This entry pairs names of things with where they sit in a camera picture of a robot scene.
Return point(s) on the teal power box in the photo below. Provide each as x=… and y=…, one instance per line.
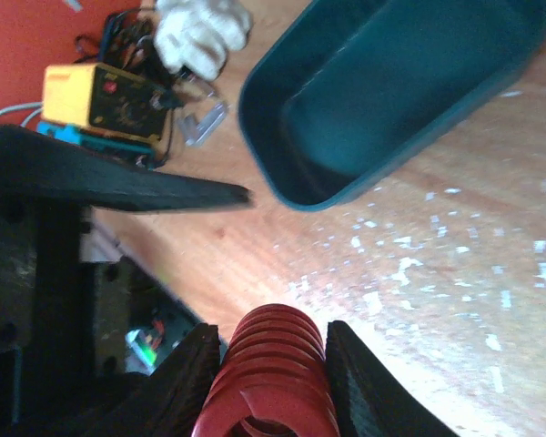
x=134, y=152

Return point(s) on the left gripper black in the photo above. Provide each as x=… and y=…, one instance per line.
x=63, y=319

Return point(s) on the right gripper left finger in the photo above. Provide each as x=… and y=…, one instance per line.
x=170, y=400

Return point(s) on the teal plastic tray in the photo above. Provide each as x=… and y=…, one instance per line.
x=354, y=89

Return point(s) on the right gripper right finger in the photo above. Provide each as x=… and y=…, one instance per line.
x=368, y=399

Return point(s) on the orange power box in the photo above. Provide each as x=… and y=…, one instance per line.
x=107, y=101

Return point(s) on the white work glove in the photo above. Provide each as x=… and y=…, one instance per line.
x=199, y=34

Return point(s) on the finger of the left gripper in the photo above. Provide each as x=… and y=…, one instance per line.
x=38, y=166

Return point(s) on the metal bracket piece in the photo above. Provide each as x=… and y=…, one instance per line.
x=195, y=133

